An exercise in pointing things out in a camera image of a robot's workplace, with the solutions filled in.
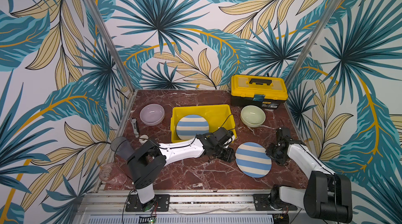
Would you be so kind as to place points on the blue cream striped plate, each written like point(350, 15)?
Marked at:
point(252, 160)
point(190, 126)

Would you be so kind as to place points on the grey folding knife tool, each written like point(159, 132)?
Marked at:
point(134, 125)

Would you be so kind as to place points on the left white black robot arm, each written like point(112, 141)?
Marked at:
point(146, 163)

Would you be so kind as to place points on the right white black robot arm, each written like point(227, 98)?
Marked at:
point(327, 195)

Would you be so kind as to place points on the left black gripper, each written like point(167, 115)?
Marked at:
point(226, 152)

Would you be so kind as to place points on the pale green bowl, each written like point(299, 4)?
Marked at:
point(252, 116)

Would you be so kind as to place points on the white tape roll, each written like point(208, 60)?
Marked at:
point(143, 139)

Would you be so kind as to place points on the grey translucent cup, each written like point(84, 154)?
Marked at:
point(122, 147)

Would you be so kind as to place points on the yellow black toolbox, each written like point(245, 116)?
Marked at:
point(263, 92)

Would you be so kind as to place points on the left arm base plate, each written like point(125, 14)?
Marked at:
point(160, 203)

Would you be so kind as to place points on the lilac bowl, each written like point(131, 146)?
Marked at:
point(152, 114)

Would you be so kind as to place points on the pink translucent cup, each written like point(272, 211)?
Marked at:
point(110, 174)

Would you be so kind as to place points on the yellow plastic bin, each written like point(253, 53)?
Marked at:
point(216, 115)

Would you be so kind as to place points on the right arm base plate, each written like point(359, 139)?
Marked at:
point(266, 202)

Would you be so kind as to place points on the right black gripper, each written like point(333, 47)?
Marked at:
point(273, 153)

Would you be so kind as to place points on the aluminium front rail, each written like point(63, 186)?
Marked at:
point(225, 201)

